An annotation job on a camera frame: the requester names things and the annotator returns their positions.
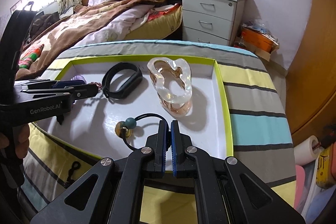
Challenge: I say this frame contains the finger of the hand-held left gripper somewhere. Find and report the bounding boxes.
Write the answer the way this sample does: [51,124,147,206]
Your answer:
[20,84,99,106]
[14,79,89,91]

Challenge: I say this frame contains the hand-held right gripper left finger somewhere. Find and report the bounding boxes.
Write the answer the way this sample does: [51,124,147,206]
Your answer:
[30,120,170,224]

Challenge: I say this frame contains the red black tool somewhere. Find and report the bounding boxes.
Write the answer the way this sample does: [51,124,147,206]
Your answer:
[319,125,336,148]

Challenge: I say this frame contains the large wooden wardrobe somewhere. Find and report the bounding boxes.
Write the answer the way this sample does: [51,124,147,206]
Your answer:
[285,0,336,136]

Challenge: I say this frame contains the person's left hand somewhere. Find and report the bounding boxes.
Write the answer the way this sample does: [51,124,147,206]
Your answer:
[14,124,31,159]

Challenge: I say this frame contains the white paper roll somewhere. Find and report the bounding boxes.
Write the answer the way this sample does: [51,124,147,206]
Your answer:
[293,134,320,164]

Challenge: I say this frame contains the clear plastic bag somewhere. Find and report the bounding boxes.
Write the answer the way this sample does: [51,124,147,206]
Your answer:
[241,19,280,46]

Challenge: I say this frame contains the grey drawer nightstand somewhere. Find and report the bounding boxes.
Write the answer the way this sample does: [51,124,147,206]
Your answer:
[180,0,246,47]

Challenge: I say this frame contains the small black hair tie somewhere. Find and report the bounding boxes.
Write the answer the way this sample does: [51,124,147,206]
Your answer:
[64,161,81,185]

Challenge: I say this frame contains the orange box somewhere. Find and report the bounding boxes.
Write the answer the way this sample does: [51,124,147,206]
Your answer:
[240,27,276,54]

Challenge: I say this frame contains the pink foam board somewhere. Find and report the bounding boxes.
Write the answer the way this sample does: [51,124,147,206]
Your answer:
[294,165,306,210]

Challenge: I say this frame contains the yellow red pillow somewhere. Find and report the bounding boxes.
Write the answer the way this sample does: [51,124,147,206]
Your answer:
[123,3,183,41]

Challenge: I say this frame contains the brown beaded bracelet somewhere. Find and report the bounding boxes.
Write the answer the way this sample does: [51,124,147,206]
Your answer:
[84,81,106,106]

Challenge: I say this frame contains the black wristband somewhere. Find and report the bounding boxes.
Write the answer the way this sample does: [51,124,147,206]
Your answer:
[101,62,144,104]

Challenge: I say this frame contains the clear hair claw clip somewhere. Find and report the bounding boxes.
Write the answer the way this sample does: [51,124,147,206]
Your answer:
[147,56,194,117]

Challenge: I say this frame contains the green cardboard tray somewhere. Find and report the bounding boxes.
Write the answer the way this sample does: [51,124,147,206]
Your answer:
[31,54,234,166]

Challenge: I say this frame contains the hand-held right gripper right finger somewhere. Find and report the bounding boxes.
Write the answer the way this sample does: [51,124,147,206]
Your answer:
[171,120,306,224]

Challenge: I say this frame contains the black beaded hair tie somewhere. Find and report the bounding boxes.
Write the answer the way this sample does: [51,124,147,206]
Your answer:
[115,113,159,152]

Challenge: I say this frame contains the yellow box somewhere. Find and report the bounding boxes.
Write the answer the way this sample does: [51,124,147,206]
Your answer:
[316,148,336,189]

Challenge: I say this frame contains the dark chair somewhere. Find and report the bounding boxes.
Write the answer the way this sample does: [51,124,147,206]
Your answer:
[29,11,61,38]

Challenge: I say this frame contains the brown blanket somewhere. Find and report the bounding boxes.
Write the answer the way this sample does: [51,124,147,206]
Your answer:
[16,0,182,78]

